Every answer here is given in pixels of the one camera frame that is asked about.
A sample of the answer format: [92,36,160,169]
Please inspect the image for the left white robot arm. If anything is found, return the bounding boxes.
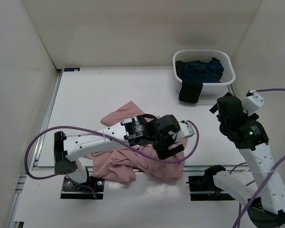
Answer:
[54,114,195,190]

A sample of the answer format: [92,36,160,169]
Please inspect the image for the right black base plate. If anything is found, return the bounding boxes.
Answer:
[186,175,235,201]

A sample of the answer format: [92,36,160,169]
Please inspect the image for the blue trousers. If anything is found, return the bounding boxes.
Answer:
[183,57,224,83]

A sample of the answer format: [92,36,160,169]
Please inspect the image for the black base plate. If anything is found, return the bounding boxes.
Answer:
[58,167,105,200]
[186,175,235,201]

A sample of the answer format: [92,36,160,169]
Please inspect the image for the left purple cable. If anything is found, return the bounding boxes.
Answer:
[25,120,200,180]

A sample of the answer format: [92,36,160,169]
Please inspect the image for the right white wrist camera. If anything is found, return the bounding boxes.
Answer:
[241,90,265,116]

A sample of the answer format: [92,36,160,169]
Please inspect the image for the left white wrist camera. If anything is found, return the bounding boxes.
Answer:
[175,120,195,142]

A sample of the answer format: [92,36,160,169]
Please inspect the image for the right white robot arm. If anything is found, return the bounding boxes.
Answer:
[204,92,285,228]

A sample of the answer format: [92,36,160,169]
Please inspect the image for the pink trousers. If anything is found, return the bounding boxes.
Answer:
[84,101,185,185]

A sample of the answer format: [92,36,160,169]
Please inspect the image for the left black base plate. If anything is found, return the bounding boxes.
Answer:
[58,167,105,200]

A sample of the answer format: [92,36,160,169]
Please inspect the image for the white plastic basket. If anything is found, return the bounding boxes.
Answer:
[172,49,236,96]

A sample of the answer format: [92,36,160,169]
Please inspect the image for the blue corner label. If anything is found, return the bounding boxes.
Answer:
[64,67,80,72]

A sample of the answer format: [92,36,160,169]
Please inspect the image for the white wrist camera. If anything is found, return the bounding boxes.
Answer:
[175,120,195,142]
[241,90,265,116]

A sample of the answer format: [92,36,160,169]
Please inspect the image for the black trousers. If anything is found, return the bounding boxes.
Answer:
[175,60,203,104]

